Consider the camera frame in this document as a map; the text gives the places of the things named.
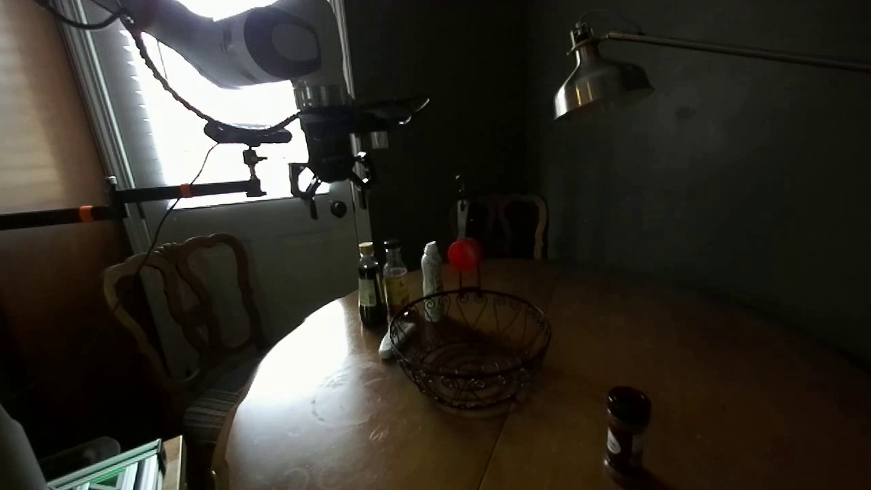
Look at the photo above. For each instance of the dark glass jar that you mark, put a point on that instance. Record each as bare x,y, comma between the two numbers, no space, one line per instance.
627,430

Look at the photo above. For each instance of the grey white lying object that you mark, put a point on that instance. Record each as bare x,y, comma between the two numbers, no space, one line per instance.
398,341

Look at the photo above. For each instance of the round door knob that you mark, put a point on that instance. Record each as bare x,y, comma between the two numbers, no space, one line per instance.
338,207

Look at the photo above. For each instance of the black camera support bar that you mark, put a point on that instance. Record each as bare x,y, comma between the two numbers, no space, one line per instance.
155,192

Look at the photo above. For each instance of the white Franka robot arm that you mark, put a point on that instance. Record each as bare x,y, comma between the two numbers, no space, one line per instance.
274,41

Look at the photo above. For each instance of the dark bottle with yellow lid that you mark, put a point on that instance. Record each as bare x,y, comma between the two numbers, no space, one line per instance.
372,290

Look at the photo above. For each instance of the white spray can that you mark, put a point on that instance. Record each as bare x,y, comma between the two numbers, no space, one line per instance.
432,282

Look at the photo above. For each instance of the tan window blind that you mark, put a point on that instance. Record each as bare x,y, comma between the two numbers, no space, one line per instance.
44,99

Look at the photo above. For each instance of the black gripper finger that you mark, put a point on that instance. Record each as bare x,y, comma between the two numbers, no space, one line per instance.
304,186
360,186

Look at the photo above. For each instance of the green and white box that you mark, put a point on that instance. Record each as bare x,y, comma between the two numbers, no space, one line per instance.
114,467

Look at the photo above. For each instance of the black stereo camera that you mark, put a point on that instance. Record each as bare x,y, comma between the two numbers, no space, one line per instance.
240,135

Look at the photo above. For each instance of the silver lamp shade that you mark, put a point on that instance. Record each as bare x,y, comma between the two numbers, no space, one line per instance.
601,84

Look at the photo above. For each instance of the wooden chair with carved back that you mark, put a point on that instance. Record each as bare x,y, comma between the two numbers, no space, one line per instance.
191,307

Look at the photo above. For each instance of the wooden chair with plain back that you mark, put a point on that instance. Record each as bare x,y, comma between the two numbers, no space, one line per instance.
526,220

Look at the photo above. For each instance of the white light switch plate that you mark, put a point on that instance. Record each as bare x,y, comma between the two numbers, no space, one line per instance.
381,140

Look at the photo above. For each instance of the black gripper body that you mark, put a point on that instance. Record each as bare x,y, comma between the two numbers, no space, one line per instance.
329,144

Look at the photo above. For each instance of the grey rounded object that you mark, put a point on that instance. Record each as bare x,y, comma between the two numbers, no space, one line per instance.
17,452

